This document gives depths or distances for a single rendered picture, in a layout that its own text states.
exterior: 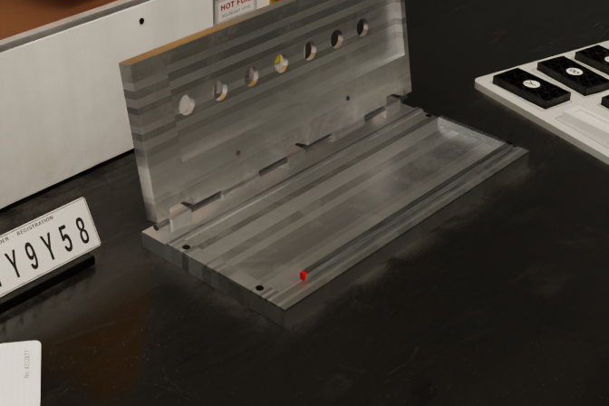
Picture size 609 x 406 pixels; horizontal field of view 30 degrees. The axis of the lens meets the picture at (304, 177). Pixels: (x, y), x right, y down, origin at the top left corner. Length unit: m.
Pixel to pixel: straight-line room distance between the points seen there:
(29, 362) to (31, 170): 0.42
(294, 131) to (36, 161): 0.29
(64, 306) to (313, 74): 0.41
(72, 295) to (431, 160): 0.46
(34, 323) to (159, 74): 0.27
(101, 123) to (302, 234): 0.29
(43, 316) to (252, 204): 0.27
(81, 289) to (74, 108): 0.24
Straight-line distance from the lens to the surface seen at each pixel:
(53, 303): 1.16
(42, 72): 1.28
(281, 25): 1.29
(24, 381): 0.91
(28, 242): 1.17
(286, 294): 1.12
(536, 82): 1.59
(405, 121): 1.45
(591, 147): 1.46
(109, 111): 1.36
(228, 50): 1.24
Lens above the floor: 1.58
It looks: 30 degrees down
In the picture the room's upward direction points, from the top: 2 degrees clockwise
